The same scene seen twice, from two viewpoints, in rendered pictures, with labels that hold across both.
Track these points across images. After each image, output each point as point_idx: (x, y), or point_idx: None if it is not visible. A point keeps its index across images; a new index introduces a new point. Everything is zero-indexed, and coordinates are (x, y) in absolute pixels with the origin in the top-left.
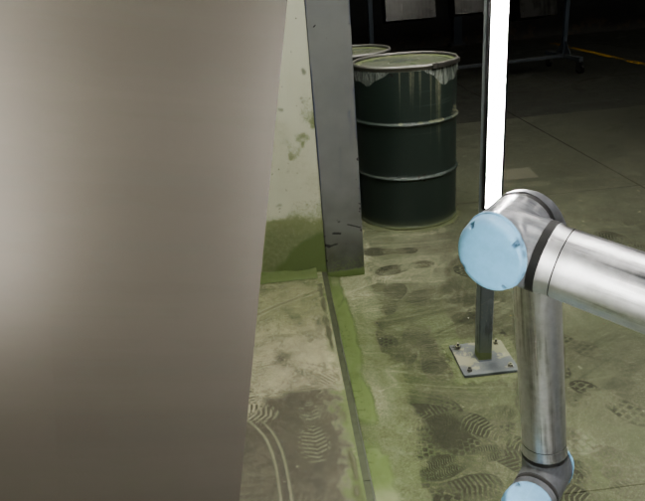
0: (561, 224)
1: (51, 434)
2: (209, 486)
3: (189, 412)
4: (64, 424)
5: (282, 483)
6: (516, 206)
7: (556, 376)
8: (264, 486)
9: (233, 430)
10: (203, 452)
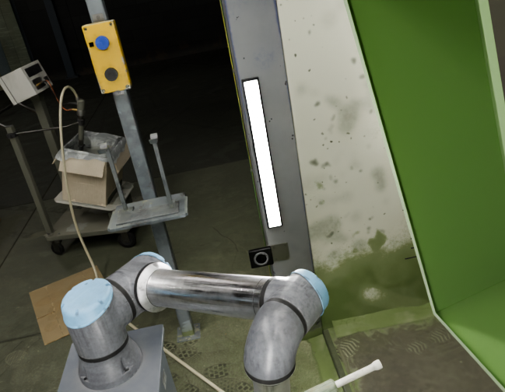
0: (264, 281)
1: (451, 173)
2: (414, 211)
3: (414, 183)
4: (447, 171)
5: None
6: (287, 285)
7: None
8: None
9: (403, 195)
10: (413, 198)
